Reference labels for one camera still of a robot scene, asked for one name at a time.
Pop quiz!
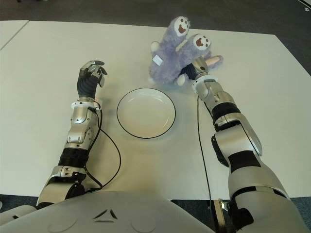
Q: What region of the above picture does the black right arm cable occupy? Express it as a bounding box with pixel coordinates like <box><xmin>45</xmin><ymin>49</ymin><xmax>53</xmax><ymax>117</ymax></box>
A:
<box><xmin>196</xmin><ymin>97</ymin><xmax>212</xmax><ymax>209</ymax></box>

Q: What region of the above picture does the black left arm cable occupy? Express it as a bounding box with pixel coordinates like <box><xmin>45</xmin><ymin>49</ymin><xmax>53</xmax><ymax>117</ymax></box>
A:
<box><xmin>84</xmin><ymin>108</ymin><xmax>121</xmax><ymax>191</ymax></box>

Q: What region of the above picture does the grey caster wheel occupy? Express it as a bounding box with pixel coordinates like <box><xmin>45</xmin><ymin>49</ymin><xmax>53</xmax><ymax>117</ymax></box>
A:
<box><xmin>217</xmin><ymin>199</ymin><xmax>231</xmax><ymax>212</ymax></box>

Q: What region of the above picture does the grey robot torso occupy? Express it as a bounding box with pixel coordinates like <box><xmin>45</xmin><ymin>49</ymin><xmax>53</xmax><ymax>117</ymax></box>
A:
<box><xmin>0</xmin><ymin>190</ymin><xmax>311</xmax><ymax>233</ymax></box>

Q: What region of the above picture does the white plate black rim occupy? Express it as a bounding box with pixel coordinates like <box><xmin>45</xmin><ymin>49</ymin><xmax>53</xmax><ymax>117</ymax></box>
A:
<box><xmin>116</xmin><ymin>87</ymin><xmax>176</xmax><ymax>139</ymax></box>

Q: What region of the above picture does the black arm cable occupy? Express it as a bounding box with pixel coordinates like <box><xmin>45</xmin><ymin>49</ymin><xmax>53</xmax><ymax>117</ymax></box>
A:
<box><xmin>84</xmin><ymin>108</ymin><xmax>121</xmax><ymax>191</ymax></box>
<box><xmin>196</xmin><ymin>97</ymin><xmax>212</xmax><ymax>209</ymax></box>

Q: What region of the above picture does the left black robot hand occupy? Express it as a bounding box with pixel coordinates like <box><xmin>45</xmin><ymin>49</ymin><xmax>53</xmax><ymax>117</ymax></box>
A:
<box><xmin>77</xmin><ymin>60</ymin><xmax>108</xmax><ymax>99</ymax></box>

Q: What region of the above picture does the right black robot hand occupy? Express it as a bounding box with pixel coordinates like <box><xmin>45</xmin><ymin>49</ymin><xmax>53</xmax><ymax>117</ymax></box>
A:
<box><xmin>182</xmin><ymin>57</ymin><xmax>211</xmax><ymax>81</ymax></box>

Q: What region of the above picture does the purple plush bunny doll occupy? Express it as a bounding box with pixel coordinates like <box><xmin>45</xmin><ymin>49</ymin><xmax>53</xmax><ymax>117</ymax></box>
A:
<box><xmin>147</xmin><ymin>16</ymin><xmax>224</xmax><ymax>85</ymax></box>

